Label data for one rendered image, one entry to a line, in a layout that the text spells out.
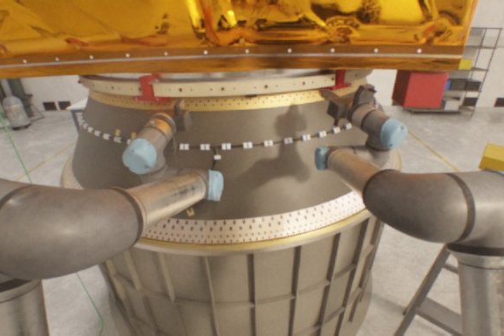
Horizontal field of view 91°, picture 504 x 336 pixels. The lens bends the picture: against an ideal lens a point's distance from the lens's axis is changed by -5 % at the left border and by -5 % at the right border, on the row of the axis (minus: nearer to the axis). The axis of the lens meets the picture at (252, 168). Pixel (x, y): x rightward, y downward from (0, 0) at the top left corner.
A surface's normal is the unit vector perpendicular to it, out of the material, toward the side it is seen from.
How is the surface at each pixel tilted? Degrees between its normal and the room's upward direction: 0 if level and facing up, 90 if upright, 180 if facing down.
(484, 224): 85
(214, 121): 62
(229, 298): 90
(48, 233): 57
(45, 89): 90
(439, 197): 41
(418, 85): 90
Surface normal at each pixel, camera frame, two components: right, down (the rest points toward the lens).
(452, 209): -0.22, -0.08
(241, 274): 0.06, 0.48
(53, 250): 0.55, 0.18
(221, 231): -0.01, -0.32
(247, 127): 0.12, 0.00
